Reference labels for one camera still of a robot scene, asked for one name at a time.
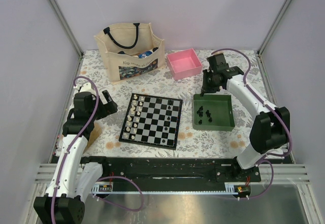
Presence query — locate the blue white carton in bag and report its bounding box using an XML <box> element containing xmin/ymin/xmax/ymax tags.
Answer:
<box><xmin>137</xmin><ymin>47</ymin><xmax>158</xmax><ymax>58</ymax></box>

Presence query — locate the black and white chessboard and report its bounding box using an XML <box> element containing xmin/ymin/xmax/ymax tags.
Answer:
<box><xmin>119</xmin><ymin>93</ymin><xmax>183</xmax><ymax>150</ymax></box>

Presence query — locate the cream canvas tote bag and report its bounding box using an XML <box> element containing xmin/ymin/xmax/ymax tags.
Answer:
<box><xmin>94</xmin><ymin>23</ymin><xmax>166</xmax><ymax>83</ymax></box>

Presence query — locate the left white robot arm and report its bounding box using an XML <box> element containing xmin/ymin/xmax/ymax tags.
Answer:
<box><xmin>34</xmin><ymin>90</ymin><xmax>117</xmax><ymax>223</ymax></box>

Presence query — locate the right aluminium frame post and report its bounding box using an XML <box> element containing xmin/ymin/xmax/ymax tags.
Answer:
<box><xmin>256</xmin><ymin>0</ymin><xmax>294</xmax><ymax>56</ymax></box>

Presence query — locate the left aluminium frame post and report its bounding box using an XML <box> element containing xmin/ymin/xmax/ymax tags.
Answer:
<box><xmin>48</xmin><ymin>0</ymin><xmax>84</xmax><ymax>57</ymax></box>

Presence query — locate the aluminium frame post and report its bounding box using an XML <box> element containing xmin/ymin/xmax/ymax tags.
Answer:
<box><xmin>48</xmin><ymin>0</ymin><xmax>84</xmax><ymax>57</ymax></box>
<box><xmin>256</xmin><ymin>0</ymin><xmax>294</xmax><ymax>56</ymax></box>

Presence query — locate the floral table mat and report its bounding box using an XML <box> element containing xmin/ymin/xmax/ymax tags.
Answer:
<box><xmin>54</xmin><ymin>49</ymin><xmax>285</xmax><ymax>160</ymax></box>

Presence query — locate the pink plastic box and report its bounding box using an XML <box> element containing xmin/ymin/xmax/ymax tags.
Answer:
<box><xmin>167</xmin><ymin>48</ymin><xmax>202</xmax><ymax>80</ymax></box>

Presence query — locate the green plastic tray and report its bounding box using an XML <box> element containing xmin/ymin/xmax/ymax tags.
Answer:
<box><xmin>192</xmin><ymin>94</ymin><xmax>235</xmax><ymax>132</ymax></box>

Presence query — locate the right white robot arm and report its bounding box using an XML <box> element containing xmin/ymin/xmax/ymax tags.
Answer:
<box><xmin>200</xmin><ymin>51</ymin><xmax>292</xmax><ymax>181</ymax></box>

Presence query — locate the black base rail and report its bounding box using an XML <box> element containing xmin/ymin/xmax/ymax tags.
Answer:
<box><xmin>81</xmin><ymin>156</ymin><xmax>261</xmax><ymax>192</ymax></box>

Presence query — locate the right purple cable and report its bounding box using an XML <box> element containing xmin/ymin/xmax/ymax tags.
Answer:
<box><xmin>212</xmin><ymin>48</ymin><xmax>291</xmax><ymax>201</ymax></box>

